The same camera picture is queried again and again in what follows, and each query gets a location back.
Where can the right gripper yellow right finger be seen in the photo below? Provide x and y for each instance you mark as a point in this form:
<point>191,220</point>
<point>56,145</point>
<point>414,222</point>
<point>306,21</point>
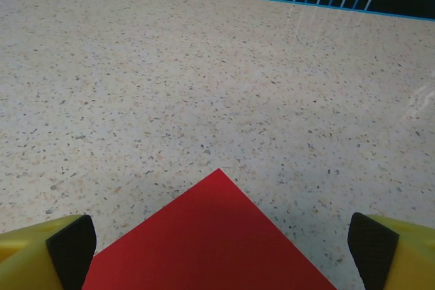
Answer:
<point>401,256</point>

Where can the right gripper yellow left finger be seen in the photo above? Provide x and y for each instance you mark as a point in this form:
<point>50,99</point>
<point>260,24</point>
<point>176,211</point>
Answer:
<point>30,256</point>

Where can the red cloth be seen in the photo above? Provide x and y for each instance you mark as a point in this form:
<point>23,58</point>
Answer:
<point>210,235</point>

